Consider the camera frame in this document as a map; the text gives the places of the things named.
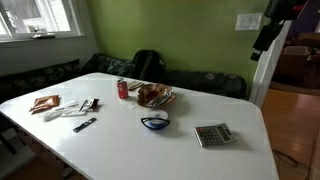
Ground dark plain bench cushion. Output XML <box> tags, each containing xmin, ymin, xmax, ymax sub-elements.
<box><xmin>0</xmin><ymin>59</ymin><xmax>82</xmax><ymax>103</ymax></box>

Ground black backpack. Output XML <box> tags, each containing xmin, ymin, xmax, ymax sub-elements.
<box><xmin>131</xmin><ymin>49</ymin><xmax>165</xmax><ymax>83</ymax></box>

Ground brown wooden cabinet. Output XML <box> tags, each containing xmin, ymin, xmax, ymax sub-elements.
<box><xmin>279</xmin><ymin>45</ymin><xmax>313</xmax><ymax>78</ymax></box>

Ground flat white packet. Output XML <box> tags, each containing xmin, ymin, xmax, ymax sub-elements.
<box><xmin>60</xmin><ymin>109</ymin><xmax>88</xmax><ymax>118</ymax></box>

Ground silver desk calculator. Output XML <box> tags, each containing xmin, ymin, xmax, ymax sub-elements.
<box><xmin>193</xmin><ymin>122</ymin><xmax>239</xmax><ymax>148</ymax></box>

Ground white oval object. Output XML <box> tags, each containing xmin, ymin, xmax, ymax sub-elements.
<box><xmin>42</xmin><ymin>110</ymin><xmax>64</xmax><ymax>123</ymax></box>

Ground red soda can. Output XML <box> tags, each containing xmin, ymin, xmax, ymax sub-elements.
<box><xmin>116</xmin><ymin>77</ymin><xmax>130</xmax><ymax>100</ymax></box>

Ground small tan packet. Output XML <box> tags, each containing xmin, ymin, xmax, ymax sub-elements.
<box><xmin>127</xmin><ymin>80</ymin><xmax>145</xmax><ymax>92</ymax></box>

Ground long white sachet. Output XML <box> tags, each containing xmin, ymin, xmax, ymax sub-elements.
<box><xmin>52</xmin><ymin>100</ymin><xmax>80</xmax><ymax>112</ymax></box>

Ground black rectangular bar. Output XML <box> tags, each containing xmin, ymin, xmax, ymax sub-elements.
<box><xmin>72</xmin><ymin>117</ymin><xmax>98</xmax><ymax>134</ymax></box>

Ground black floor cable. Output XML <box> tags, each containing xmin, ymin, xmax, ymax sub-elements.
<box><xmin>271</xmin><ymin>149</ymin><xmax>312</xmax><ymax>172</ymax></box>

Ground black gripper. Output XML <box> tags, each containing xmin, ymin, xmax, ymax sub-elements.
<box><xmin>250</xmin><ymin>20</ymin><xmax>285</xmax><ymax>62</ymax></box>

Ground white door post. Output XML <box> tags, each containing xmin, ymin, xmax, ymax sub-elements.
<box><xmin>248</xmin><ymin>19</ymin><xmax>293</xmax><ymax>108</ymax></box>

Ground red packet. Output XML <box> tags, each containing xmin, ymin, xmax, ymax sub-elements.
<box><xmin>146</xmin><ymin>91</ymin><xmax>160</xmax><ymax>102</ymax></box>

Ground white light switch plate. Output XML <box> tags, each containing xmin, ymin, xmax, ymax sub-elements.
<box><xmin>234</xmin><ymin>12</ymin><xmax>264</xmax><ymax>32</ymax></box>

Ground black and white packet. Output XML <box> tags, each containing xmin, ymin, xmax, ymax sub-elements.
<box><xmin>79</xmin><ymin>98</ymin><xmax>101</xmax><ymax>113</ymax></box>

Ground orange snack packet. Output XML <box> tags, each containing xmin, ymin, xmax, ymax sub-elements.
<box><xmin>29</xmin><ymin>94</ymin><xmax>61</xmax><ymax>115</ymax></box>

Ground white window frame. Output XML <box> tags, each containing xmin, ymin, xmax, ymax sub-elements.
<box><xmin>0</xmin><ymin>0</ymin><xmax>85</xmax><ymax>43</ymax></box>

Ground white paper napkin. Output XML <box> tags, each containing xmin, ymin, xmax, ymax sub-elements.
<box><xmin>119</xmin><ymin>96</ymin><xmax>140</xmax><ymax>111</ymax></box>

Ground blue and black bowl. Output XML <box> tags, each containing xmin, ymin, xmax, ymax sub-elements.
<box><xmin>140</xmin><ymin>117</ymin><xmax>171</xmax><ymax>132</ymax></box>

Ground small item on windowsill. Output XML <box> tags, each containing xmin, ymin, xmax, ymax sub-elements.
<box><xmin>29</xmin><ymin>24</ymin><xmax>57</xmax><ymax>40</ymax></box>

